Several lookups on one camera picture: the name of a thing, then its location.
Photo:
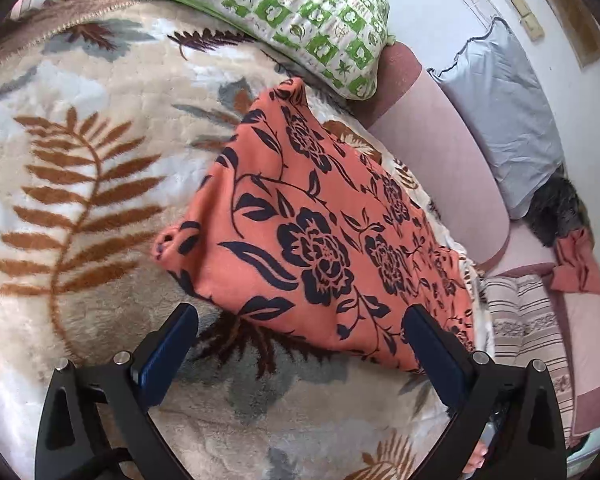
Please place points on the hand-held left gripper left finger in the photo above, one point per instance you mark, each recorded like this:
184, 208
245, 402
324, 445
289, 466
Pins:
167, 355

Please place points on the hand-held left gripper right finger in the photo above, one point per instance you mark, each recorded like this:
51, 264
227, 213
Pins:
432, 355

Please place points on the orange floral garment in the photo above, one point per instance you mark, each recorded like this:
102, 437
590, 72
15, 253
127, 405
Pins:
305, 220

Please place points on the striped cushion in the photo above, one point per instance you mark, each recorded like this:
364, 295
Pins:
525, 330

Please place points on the plain orange cloth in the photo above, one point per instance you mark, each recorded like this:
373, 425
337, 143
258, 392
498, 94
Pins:
577, 265

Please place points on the leaf print fleece blanket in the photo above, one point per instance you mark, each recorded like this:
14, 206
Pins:
90, 185

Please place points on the dark furry cloth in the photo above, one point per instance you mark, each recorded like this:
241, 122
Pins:
555, 210

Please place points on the pink sofa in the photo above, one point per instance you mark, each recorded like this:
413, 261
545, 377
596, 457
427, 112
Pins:
440, 150

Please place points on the grey pillow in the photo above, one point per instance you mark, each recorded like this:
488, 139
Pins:
510, 115

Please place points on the green checkered pillow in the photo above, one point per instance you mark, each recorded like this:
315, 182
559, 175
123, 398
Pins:
290, 15

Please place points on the beige wall light switch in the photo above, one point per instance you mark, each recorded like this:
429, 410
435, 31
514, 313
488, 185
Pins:
526, 16

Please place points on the framed wall plaque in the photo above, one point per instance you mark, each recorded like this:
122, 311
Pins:
575, 25

